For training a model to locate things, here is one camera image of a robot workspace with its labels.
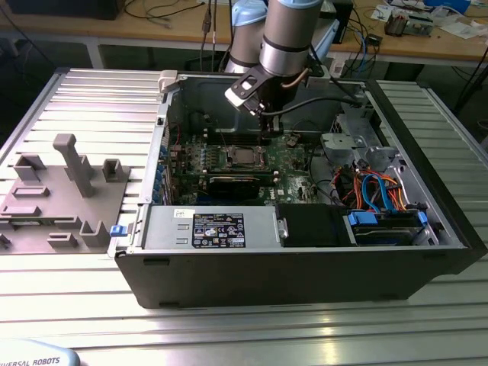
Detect grey parts rack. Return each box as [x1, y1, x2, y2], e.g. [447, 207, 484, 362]
[0, 133, 133, 255]

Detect graphics card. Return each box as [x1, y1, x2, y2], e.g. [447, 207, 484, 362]
[178, 169, 278, 201]

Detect CPU socket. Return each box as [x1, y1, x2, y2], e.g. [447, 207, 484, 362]
[223, 144, 270, 171]

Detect large black box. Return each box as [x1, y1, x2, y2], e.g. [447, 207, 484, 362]
[6, 0, 127, 21]

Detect white papers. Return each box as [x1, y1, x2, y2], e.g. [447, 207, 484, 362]
[438, 18, 488, 40]

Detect metal drive cage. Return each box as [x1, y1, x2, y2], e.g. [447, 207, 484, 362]
[319, 93, 406, 169]

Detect blue wire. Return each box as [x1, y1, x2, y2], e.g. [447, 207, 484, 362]
[371, 174, 394, 214]
[359, 173, 380, 214]

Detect black camera cable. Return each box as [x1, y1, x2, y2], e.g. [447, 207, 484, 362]
[262, 95, 363, 115]

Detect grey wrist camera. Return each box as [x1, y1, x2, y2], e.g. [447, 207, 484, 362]
[306, 65, 332, 89]

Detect pale grey case latch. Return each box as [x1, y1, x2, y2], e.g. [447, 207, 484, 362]
[157, 69, 181, 94]

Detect grey power supply unit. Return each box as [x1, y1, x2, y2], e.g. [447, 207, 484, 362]
[137, 204, 283, 252]

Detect wooden desk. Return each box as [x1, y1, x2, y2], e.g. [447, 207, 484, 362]
[0, 0, 488, 63]

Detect white power adapter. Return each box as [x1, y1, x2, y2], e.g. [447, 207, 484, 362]
[329, 56, 348, 79]

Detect orange yellow wire bundle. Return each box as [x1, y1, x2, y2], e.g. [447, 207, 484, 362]
[379, 173, 412, 210]

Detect black PC case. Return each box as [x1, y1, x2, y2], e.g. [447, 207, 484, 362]
[108, 69, 488, 310]

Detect red orange wire bundle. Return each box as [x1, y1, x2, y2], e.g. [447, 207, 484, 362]
[332, 167, 363, 207]

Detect CPU with silver top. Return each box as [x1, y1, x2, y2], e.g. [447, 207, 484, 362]
[234, 147, 259, 165]

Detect grey electronic device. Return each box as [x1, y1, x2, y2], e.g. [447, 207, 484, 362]
[407, 13, 435, 38]

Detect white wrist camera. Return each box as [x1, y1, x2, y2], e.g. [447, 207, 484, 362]
[223, 71, 266, 116]

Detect copper coil transformer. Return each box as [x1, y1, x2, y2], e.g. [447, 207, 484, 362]
[384, 10, 412, 38]

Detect blue flat box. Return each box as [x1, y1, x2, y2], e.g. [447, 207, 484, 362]
[423, 0, 470, 12]

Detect hard disk in blue carrier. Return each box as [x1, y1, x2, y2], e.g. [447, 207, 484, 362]
[342, 210, 429, 248]

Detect RAM slot with white clips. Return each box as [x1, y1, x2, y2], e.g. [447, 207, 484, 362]
[204, 134, 275, 141]
[204, 128, 271, 135]

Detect black plastic shroud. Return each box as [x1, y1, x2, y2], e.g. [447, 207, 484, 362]
[274, 203, 348, 249]

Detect green motherboard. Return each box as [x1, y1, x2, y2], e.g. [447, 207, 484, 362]
[169, 129, 327, 207]

